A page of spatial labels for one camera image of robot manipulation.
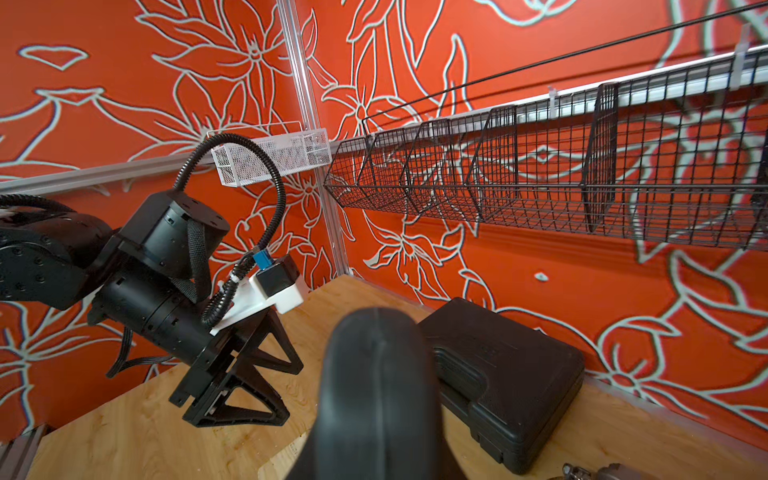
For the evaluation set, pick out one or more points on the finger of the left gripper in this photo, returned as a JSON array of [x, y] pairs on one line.
[[266, 343], [269, 410]]

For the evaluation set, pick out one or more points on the orange black claw hammer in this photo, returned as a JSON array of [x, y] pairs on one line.
[[379, 414]]

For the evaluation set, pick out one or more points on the white mesh wall basket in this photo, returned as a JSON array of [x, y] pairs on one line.
[[290, 153]]

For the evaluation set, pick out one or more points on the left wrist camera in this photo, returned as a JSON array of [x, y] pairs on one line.
[[276, 283]]

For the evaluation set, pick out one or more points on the black plastic tool case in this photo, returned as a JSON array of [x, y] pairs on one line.
[[508, 383]]

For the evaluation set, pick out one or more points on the black wire wall basket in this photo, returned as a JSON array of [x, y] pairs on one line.
[[673, 156]]

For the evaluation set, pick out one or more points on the steel ball valve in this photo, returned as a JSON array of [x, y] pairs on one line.
[[614, 471]]

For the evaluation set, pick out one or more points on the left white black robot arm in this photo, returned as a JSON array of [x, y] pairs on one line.
[[153, 277]]

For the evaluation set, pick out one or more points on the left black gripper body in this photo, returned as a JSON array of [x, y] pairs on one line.
[[207, 372]]

